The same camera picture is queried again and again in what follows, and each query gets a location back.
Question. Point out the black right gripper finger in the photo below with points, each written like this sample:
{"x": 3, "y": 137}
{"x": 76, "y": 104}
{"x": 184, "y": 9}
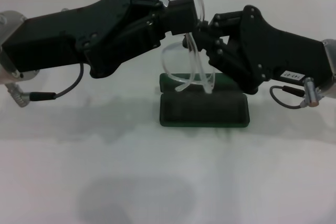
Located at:
{"x": 228, "y": 19}
{"x": 218, "y": 51}

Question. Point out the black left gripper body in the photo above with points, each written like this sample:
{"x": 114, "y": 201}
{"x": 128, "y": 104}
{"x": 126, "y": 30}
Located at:
{"x": 65, "y": 35}

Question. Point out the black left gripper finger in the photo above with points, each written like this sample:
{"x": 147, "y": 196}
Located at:
{"x": 183, "y": 23}
{"x": 182, "y": 6}

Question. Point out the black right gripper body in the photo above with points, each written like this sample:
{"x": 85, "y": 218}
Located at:
{"x": 275, "y": 53}

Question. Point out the clear transparent glasses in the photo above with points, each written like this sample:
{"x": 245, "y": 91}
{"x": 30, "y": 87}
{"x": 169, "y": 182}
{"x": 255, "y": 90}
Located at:
{"x": 211, "y": 83}

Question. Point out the green glasses case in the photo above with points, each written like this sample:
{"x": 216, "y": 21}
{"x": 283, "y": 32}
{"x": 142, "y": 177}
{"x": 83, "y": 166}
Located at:
{"x": 204, "y": 113}

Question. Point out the left silver connector stub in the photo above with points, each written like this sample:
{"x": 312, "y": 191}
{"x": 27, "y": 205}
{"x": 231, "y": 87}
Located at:
{"x": 64, "y": 9}

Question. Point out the silver connector stub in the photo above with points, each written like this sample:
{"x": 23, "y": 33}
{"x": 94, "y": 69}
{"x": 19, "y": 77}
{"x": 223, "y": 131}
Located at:
{"x": 64, "y": 9}
{"x": 311, "y": 91}

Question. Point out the right silver connector stub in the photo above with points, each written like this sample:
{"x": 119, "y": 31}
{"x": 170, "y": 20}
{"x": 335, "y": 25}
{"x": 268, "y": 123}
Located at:
{"x": 311, "y": 91}

